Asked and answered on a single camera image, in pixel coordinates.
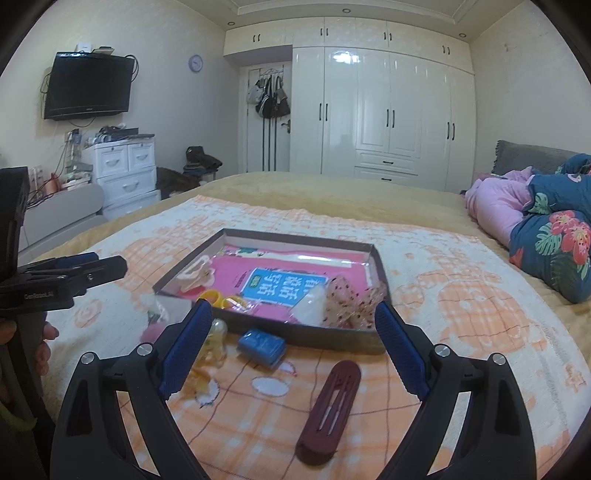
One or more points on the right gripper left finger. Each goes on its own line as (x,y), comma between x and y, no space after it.
(90,439)

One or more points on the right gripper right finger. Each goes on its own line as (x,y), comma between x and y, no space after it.
(496,439)

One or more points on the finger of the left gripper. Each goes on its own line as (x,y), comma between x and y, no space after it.
(62,266)
(110,269)

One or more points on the earring card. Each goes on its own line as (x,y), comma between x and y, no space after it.
(167,309)

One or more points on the yellow rings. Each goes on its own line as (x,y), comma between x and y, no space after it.
(221,299)

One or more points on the pearl flower hair clip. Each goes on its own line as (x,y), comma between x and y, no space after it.
(213,351)

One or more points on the maroon hair claw clip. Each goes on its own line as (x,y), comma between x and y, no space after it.
(319,439)

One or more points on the blue small jewelry box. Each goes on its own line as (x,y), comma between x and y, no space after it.
(263,348)

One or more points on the polka dot sheer bow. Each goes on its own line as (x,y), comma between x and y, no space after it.
(347,308)

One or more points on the clear plastic bag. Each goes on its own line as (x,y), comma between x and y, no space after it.
(310,310)

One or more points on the person's left hand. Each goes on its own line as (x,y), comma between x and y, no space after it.
(43,353)

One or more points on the grey chair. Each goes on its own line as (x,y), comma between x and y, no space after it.
(59,219)

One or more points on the white plastic drawer cabinet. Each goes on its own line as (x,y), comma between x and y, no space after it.
(126,172)

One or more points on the pile of dark clothes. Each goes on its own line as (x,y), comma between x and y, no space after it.
(198,165)

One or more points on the pink booklet with blue label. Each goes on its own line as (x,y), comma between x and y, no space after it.
(268,283)

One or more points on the orange white plaid blanket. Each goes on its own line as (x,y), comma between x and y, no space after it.
(300,368)

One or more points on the white door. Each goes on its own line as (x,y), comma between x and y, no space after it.
(263,144)

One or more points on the bed with tan sheet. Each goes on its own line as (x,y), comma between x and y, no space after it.
(323,193)

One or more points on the floral blue quilt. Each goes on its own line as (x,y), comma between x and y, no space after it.
(552,242)

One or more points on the bags hanging on door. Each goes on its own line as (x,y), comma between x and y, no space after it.
(269,98)

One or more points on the grey headboard cover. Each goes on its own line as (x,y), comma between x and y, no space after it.
(513,156)

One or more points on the white built-in wardrobe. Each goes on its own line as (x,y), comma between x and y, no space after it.
(371,99)

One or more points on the black wall television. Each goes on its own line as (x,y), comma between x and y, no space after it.
(89,85)

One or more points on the purple wall clock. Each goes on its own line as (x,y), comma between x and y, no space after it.
(195,63)

